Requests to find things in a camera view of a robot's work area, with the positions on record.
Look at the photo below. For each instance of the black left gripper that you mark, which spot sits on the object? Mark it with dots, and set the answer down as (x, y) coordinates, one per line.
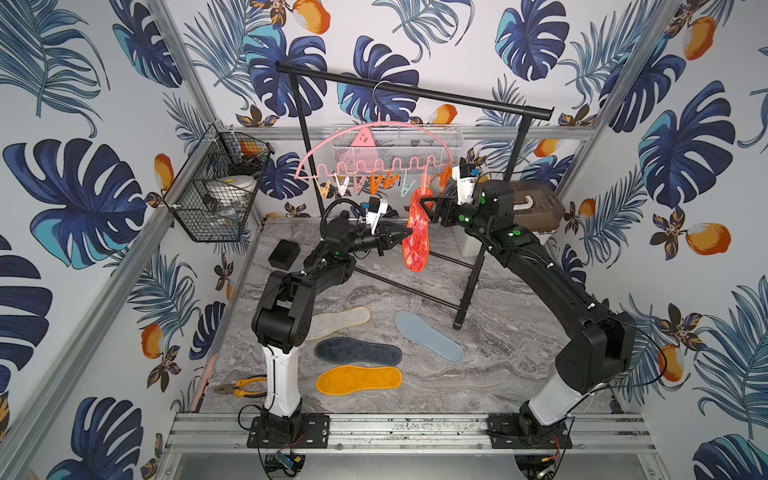
(380, 240)

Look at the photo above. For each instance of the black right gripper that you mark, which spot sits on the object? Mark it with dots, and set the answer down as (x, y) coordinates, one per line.
(451, 206)

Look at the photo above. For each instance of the red shoe insole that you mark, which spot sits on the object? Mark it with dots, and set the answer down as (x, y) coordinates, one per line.
(416, 246)

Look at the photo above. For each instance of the pink clip hanger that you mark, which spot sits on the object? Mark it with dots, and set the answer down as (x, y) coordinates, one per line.
(316, 164)

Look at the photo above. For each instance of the white shoe insole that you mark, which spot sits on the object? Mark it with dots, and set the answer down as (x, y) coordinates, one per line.
(417, 330)

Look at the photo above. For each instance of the orange shoe insole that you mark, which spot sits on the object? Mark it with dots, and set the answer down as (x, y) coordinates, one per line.
(326, 324)
(349, 379)

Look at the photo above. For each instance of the dark grey shoe insole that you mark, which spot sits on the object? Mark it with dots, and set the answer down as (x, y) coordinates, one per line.
(346, 350)

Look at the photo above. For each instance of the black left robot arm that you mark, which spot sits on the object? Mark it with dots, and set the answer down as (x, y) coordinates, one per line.
(283, 316)

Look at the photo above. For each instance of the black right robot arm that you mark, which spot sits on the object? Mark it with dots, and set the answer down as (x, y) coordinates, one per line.
(601, 342)

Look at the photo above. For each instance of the brown lid storage box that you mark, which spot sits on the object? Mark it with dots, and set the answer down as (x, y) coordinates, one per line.
(536, 207)

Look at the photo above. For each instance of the pink triangle item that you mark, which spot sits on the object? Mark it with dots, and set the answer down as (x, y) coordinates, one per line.
(355, 151)

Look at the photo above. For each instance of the small black box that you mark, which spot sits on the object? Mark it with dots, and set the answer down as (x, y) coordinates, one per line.
(284, 254)

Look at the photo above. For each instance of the white bowl in basket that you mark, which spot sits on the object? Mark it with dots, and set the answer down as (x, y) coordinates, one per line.
(232, 189)

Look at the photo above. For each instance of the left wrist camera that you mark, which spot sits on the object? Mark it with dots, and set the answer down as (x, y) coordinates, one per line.
(374, 209)

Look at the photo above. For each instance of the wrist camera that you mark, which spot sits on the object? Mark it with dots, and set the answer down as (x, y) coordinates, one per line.
(374, 209)
(465, 176)

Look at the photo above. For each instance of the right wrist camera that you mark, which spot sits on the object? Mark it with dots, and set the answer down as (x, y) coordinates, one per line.
(465, 176)

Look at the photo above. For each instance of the clear wall shelf basket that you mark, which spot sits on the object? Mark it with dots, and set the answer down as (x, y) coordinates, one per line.
(413, 149)

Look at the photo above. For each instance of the black wire basket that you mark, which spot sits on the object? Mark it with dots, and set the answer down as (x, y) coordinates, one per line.
(218, 154)

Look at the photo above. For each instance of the yellow handled pliers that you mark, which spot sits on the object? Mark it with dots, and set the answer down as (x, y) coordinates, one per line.
(251, 387)

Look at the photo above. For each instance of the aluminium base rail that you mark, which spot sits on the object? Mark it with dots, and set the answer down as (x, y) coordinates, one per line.
(416, 433)

